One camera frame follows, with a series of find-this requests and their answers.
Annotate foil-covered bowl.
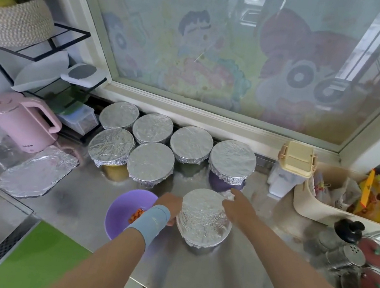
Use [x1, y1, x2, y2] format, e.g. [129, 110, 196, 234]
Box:
[167, 122, 217, 168]
[98, 98, 141, 135]
[85, 124, 138, 174]
[130, 110, 177, 149]
[172, 185, 238, 255]

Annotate clear glass shaker bottle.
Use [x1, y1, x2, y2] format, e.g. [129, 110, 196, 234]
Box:
[321, 239, 369, 275]

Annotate window with cartoon film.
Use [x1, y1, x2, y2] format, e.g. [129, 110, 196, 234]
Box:
[10, 0, 380, 180]

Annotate clear plastic box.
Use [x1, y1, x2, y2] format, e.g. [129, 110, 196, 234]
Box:
[56, 99, 102, 137]

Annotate woven rope basket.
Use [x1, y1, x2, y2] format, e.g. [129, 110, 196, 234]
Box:
[0, 0, 59, 56]

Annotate pink electric kettle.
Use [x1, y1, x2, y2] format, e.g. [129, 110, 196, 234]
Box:
[0, 89, 68, 158]

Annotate cream organiser tray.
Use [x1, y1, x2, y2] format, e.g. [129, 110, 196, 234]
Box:
[289, 159, 380, 235]

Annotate stack of aluminium foil sheets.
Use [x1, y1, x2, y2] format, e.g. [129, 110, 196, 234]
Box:
[0, 140, 81, 207]

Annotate yellow bowl with greens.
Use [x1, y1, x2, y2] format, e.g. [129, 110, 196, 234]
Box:
[100, 160, 132, 184]

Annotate white plate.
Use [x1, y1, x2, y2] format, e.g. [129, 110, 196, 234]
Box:
[10, 43, 72, 100]

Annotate purple bowl carrot pieces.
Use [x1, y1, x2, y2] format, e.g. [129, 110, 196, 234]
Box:
[102, 185, 160, 247]

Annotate green floor mat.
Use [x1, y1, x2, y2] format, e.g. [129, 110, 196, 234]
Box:
[0, 214, 96, 288]

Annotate glass jar red contents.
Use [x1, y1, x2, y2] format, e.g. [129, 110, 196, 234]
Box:
[354, 234, 380, 271]

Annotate beige round object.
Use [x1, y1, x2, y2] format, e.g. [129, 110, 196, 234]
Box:
[275, 138, 322, 180]

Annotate foil-wrapped bowl being handled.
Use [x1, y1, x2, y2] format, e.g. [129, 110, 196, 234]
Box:
[205, 137, 260, 189]

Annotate person's right hand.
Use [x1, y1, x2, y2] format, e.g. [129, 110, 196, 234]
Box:
[217, 187, 264, 234]

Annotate purple bowl chopped greens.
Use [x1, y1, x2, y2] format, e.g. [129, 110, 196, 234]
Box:
[206, 173, 246, 196]

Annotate person's left forearm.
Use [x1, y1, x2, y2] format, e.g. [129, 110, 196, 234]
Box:
[45, 218, 149, 288]

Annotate black metal rack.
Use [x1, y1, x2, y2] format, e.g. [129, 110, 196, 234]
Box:
[0, 13, 115, 132]

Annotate person's left hand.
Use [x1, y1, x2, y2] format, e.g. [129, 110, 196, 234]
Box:
[151, 190, 185, 229]

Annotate light blue wristband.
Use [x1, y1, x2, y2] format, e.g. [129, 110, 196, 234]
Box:
[122, 199, 174, 253]

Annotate glass bottle black cap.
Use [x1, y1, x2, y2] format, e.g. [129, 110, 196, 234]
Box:
[313, 214, 367, 258]

